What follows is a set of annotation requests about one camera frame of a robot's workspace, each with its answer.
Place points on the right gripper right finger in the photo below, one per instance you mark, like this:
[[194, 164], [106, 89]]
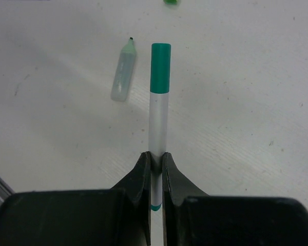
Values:
[[192, 217]]

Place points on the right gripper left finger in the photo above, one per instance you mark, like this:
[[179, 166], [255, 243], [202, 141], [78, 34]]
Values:
[[116, 216]]

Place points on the light green highlighter body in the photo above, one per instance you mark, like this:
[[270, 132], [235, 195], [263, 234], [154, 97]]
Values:
[[123, 73]]

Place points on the teal capped white marker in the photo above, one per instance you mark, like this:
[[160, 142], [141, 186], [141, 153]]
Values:
[[158, 116]]

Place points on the black green highlighter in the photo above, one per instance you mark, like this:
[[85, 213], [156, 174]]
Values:
[[171, 2]]

